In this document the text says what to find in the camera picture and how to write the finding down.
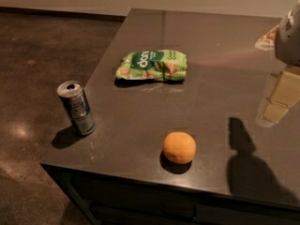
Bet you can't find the green chip bag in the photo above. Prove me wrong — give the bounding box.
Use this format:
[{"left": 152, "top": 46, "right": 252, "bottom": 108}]
[{"left": 115, "top": 50, "right": 188, "bottom": 82}]

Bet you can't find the silver redbull can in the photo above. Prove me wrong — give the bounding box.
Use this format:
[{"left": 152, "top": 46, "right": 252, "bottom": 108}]
[{"left": 57, "top": 81, "right": 95, "bottom": 136}]

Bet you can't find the orange fruit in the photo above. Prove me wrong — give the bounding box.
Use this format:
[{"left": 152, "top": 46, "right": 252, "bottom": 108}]
[{"left": 163, "top": 132, "right": 196, "bottom": 164}]

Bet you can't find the dark cabinet drawer front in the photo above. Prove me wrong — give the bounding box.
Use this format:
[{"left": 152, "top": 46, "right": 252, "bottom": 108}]
[{"left": 43, "top": 164, "right": 300, "bottom": 225}]

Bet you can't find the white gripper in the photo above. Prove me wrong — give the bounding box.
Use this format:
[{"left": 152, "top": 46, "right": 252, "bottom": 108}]
[{"left": 255, "top": 0, "right": 300, "bottom": 128}]

